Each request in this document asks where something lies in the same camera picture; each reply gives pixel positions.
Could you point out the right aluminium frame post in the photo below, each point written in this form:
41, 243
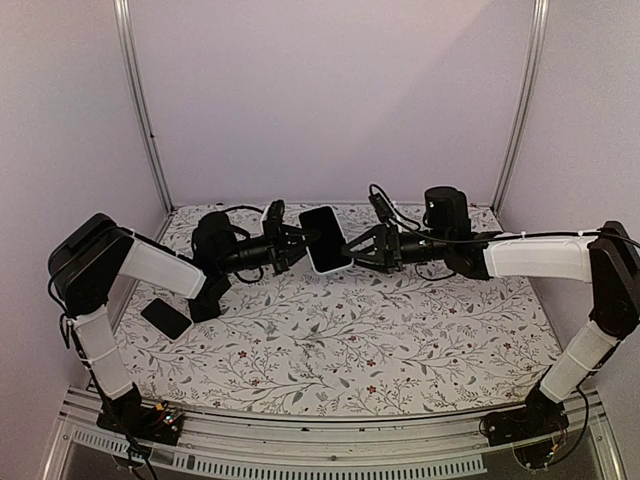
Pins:
535, 47

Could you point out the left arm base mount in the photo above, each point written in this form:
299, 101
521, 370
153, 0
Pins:
159, 424

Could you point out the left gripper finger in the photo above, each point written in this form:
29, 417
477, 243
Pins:
290, 254
296, 237

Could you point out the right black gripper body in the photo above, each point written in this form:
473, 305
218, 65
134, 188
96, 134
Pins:
434, 249

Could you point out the floral patterned table mat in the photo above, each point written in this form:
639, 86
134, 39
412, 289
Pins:
352, 343

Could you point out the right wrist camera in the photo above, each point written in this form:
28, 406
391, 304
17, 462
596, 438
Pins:
383, 209

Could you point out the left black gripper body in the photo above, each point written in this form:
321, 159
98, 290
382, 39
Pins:
258, 253

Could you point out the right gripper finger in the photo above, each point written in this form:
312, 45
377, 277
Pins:
368, 258
373, 240

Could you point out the aluminium frame post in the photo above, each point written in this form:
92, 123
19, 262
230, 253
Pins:
125, 31
535, 47

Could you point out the left aluminium frame post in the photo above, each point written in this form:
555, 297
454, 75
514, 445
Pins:
125, 31

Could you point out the black phone middle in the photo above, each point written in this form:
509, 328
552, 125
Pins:
202, 310

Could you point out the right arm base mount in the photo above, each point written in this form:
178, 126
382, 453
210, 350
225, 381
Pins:
525, 427

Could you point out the front aluminium rail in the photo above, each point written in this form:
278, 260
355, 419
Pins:
223, 444

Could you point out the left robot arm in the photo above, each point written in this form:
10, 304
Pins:
84, 268

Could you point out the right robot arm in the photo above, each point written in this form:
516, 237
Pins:
606, 258

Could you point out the black phone with white edge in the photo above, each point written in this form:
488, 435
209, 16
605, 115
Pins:
166, 319

